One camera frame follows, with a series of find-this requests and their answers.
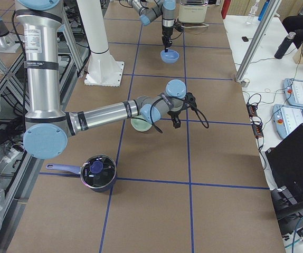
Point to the dark blue saucepan with lid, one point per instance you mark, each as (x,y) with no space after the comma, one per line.
(99,173)

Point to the blue bowl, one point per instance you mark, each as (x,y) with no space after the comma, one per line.
(169,56)

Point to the small black puck device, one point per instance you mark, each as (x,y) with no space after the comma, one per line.
(245,39)

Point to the green bowl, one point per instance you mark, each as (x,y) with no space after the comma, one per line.
(140,124)

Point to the black water bottle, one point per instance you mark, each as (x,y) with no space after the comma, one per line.
(283,47)

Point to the cream and chrome toaster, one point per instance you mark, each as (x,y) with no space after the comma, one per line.
(192,11)

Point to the black laptop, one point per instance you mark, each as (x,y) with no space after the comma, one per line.
(286,162)

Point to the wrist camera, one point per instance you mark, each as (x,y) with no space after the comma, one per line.
(178,26)
(191,101)

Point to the aluminium frame post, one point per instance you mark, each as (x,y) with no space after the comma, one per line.
(257,38)

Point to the far blue teach pendant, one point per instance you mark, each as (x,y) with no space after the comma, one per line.
(293,90)

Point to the blue teach pendant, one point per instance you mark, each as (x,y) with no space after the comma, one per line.
(293,90)
(286,118)

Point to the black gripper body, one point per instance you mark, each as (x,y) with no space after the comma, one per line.
(174,114)
(166,31)

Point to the clear plastic bottle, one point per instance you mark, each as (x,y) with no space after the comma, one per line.
(252,12)

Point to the near blue teach pendant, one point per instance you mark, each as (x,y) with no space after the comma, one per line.
(286,118)

